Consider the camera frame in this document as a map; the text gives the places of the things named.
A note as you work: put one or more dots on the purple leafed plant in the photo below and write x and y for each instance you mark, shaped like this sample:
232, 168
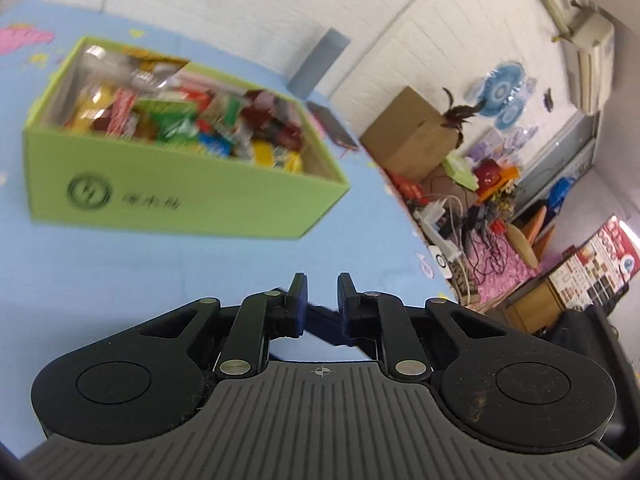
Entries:
460, 110

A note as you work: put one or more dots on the blue plastic bag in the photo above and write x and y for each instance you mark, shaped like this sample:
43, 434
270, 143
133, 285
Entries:
560, 192

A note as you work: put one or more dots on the small blue paper fan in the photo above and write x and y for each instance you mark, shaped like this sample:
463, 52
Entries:
510, 116

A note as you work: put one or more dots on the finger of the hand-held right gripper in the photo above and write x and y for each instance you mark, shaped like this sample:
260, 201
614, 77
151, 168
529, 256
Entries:
322, 322

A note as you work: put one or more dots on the red rounded object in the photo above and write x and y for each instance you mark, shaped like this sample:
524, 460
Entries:
487, 174

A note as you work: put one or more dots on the white blue paper fan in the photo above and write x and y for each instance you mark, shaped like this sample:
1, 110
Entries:
529, 91

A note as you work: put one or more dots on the orange wooden chair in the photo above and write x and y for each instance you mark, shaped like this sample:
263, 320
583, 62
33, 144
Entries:
530, 235

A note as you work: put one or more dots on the colourful printed board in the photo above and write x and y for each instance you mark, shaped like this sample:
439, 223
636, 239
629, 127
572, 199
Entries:
600, 260

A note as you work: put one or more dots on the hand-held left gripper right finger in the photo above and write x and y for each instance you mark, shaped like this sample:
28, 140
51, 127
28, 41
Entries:
346, 305

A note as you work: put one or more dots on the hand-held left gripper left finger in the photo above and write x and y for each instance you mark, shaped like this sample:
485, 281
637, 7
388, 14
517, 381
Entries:
299, 305

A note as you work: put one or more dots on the grey thermos bottle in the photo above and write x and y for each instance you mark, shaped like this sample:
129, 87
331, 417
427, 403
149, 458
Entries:
317, 62

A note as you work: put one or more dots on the blue printed tablecloth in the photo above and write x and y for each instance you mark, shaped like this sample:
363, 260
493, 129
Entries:
150, 270

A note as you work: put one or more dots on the pink floral cloth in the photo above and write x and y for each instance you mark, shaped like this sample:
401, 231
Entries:
500, 270

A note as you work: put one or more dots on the white power strip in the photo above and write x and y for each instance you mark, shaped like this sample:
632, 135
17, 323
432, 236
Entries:
435, 230

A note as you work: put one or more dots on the large blue paper fan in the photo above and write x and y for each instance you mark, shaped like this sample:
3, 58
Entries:
500, 87

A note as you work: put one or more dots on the orange plastic item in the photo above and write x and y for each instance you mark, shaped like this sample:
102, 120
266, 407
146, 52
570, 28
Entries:
510, 174

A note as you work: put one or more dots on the white air conditioner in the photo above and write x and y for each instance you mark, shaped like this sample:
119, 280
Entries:
595, 60

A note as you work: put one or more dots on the green cardboard box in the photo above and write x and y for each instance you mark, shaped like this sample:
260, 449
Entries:
200, 195

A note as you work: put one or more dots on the dark smartphone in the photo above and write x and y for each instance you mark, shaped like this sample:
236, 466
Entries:
332, 125

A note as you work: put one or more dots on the pile of mixed snacks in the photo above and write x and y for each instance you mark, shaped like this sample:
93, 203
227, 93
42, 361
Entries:
165, 120

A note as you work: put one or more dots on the red patterned cloth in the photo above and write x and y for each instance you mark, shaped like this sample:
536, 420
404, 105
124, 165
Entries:
405, 187

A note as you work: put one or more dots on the wooden cabinet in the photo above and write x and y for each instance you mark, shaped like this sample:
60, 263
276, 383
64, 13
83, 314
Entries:
535, 305

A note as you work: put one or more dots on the brown cardboard box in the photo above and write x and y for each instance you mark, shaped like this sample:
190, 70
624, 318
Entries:
405, 135

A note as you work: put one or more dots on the light green box lid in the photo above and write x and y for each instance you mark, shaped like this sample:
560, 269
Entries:
457, 170

